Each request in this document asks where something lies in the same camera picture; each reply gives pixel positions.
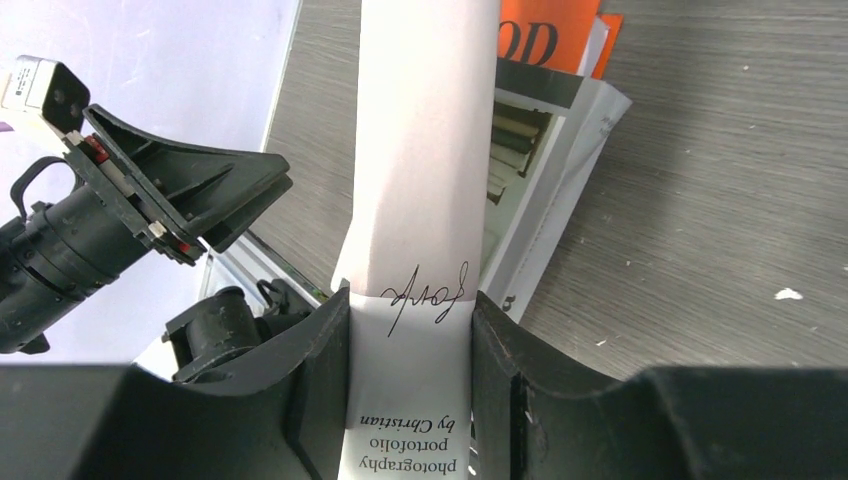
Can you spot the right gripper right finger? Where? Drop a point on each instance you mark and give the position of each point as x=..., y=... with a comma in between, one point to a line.
x=539, y=414

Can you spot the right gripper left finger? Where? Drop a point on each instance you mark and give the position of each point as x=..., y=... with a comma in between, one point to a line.
x=276, y=412

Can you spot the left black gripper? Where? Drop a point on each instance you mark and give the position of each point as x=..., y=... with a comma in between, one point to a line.
x=166, y=192

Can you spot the grey white portfolio file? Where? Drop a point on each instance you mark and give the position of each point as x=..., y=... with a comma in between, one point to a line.
x=413, y=251

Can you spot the photo magazine pages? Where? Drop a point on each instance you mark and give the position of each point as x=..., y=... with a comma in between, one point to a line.
x=548, y=130

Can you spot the orange book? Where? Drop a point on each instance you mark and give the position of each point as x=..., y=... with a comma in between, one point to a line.
x=571, y=36

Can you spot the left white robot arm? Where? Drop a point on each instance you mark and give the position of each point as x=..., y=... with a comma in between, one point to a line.
x=54, y=257

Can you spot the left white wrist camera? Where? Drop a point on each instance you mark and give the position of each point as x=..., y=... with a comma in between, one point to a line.
x=43, y=100

